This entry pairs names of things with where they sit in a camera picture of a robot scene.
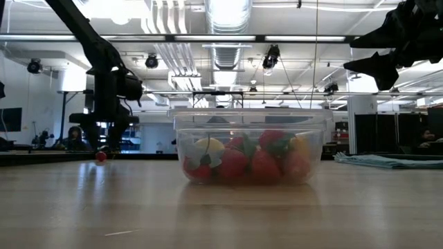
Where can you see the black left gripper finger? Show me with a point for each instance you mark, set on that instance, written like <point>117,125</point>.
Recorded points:
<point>117,133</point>
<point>92,135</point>

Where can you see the dark wall monitor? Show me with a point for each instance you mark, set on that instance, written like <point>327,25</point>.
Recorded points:
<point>10,119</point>

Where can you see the grey horizontal truss pipe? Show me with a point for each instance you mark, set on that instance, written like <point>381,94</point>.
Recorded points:
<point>415,93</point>

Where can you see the person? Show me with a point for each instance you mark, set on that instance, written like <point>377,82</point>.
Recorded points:
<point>74,136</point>
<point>427,136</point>

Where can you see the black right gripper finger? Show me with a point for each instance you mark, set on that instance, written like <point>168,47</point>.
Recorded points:
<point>379,67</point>
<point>380,38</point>

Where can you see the clear plastic tupperware container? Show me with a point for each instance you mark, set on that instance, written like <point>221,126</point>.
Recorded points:
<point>249,119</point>

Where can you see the black ceiling spotlight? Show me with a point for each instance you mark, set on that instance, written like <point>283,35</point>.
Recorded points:
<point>34,65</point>
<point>151,61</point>
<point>331,88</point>
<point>271,57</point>

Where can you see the folded teal cloth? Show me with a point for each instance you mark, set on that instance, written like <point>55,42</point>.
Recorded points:
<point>387,161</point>

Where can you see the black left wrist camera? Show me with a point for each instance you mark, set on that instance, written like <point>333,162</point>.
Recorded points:
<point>131,86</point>

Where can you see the black frame beam with lights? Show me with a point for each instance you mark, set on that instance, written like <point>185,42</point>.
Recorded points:
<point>260,38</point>

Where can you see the dark cabinet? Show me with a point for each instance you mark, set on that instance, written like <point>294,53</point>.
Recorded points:
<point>436,121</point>

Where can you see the shelf with boxes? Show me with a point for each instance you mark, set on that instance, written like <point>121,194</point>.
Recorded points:
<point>342,135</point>

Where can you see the black partition screen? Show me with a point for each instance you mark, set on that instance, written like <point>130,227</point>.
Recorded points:
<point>391,133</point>

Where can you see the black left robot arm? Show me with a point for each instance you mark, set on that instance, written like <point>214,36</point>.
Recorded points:
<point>86,38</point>

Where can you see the black background robot arm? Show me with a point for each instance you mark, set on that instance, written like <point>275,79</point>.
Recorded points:
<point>43,138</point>

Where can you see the silver ventilation duct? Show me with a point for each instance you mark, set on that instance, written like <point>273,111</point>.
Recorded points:
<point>226,55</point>

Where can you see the red cherry with stem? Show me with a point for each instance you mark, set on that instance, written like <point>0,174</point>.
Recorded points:
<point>100,156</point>

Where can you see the black metal rack frame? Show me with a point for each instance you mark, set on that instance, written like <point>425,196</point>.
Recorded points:
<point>63,114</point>

